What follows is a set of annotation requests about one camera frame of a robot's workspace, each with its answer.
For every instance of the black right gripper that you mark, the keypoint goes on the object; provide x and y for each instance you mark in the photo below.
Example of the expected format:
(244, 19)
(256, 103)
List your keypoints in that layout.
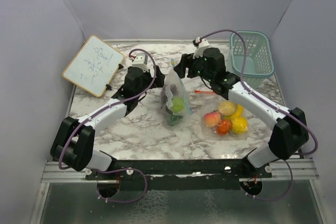
(181, 67)

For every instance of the dark green fake vegetable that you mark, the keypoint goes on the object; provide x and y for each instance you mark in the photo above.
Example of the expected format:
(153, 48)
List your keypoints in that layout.
(174, 120)

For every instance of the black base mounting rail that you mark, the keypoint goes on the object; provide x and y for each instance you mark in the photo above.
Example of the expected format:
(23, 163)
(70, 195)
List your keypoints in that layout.
(189, 174)

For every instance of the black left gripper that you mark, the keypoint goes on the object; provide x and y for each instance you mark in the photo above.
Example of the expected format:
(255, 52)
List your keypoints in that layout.
(158, 80)

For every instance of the teal plastic basket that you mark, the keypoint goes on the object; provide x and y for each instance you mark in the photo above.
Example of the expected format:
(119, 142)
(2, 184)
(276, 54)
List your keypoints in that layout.
(258, 64)

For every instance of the fake yellow banana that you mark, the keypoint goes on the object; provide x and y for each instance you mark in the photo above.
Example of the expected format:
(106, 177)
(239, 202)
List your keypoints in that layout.
(238, 112)

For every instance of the green fake spiky fruit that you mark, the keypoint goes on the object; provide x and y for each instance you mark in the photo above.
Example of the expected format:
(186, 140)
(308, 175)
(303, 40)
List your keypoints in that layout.
(178, 105)

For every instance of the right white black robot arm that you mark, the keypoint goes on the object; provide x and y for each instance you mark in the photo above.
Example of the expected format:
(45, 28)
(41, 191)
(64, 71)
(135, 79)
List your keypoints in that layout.
(289, 127)

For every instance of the blue zip clear bag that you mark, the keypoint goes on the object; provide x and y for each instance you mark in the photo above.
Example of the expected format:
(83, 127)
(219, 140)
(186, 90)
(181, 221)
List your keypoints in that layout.
(172, 78)

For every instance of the orange zip clear bag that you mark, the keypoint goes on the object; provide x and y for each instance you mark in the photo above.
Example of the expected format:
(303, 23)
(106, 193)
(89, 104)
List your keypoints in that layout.
(221, 118)

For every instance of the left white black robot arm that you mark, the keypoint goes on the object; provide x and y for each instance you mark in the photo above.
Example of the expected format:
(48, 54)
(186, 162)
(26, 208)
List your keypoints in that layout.
(73, 145)

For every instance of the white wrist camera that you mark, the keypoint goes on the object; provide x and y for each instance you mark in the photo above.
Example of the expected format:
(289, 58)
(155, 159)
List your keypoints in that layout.
(140, 62)
(201, 44)

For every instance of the yellow framed whiteboard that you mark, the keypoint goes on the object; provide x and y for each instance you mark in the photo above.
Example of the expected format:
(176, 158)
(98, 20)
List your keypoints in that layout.
(94, 66)

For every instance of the fake pink peach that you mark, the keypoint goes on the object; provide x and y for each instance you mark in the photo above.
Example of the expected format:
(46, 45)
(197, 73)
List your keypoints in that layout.
(212, 119)

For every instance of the fake orange tomato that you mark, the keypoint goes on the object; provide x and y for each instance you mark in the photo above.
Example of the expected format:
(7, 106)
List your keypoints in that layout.
(223, 127)

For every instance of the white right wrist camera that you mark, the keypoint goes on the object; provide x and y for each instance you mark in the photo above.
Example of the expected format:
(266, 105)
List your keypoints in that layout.
(201, 44)

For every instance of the fake yellow lemon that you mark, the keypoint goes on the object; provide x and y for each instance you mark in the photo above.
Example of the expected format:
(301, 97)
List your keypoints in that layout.
(239, 125)

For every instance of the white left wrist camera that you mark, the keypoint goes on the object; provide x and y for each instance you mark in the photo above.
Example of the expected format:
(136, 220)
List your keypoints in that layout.
(140, 62)

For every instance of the aluminium extrusion rail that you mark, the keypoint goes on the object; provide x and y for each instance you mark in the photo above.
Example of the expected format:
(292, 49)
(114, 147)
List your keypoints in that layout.
(302, 169)

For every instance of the fake tan pear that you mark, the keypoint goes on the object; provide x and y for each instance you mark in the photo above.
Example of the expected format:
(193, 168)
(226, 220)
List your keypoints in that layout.
(226, 108)

